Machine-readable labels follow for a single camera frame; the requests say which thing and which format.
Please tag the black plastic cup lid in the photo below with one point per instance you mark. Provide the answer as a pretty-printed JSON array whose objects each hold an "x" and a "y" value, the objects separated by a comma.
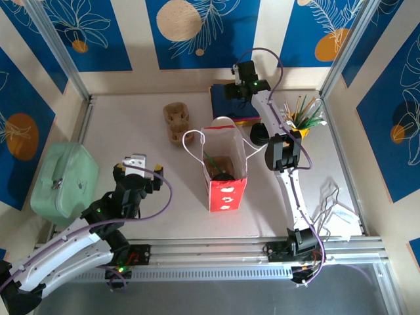
[{"x": 223, "y": 177}]

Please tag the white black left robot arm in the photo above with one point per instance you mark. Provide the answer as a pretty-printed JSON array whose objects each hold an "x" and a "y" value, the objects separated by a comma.
[{"x": 55, "y": 252}]

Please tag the aluminium table side rail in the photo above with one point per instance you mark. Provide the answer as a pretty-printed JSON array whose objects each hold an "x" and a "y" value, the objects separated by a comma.
[
  {"x": 341, "y": 157},
  {"x": 88, "y": 111}
]

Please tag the dark green straw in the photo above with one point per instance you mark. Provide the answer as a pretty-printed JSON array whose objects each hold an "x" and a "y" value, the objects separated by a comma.
[{"x": 301, "y": 110}]

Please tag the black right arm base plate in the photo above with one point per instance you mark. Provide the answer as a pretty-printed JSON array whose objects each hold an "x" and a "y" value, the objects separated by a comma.
[{"x": 277, "y": 252}]

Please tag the stack of black lids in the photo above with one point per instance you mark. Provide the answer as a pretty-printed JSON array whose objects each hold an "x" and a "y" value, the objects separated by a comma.
[{"x": 258, "y": 134}]

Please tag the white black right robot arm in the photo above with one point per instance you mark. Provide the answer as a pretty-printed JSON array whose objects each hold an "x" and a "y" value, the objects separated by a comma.
[{"x": 292, "y": 193}]

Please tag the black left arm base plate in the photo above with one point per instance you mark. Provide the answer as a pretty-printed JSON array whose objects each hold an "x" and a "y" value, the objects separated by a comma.
[{"x": 139, "y": 254}]

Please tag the aluminium front rail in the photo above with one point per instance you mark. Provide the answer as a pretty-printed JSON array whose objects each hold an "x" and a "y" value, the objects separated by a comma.
[{"x": 213, "y": 254}]

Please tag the wooden stirrer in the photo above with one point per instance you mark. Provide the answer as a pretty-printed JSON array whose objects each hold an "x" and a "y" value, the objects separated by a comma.
[{"x": 287, "y": 110}]

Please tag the mint green zip case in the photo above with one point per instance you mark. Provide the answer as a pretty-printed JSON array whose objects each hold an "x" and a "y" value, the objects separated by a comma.
[{"x": 62, "y": 177}]

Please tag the red white paper gift bag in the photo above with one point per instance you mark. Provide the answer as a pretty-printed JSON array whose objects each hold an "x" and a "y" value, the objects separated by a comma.
[{"x": 226, "y": 197}]

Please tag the aluminium frame post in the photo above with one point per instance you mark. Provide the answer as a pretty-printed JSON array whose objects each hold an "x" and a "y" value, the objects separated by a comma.
[
  {"x": 52, "y": 39},
  {"x": 348, "y": 42}
]

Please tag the yellow straw holder cup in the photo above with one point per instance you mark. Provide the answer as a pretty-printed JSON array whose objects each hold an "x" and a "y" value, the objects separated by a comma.
[{"x": 303, "y": 133}]

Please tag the stack of cardboard cup carriers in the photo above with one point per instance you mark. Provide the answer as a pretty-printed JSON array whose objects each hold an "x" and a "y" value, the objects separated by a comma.
[{"x": 177, "y": 124}]

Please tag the green straw white wrapper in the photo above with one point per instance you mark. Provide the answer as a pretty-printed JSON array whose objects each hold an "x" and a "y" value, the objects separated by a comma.
[{"x": 311, "y": 118}]

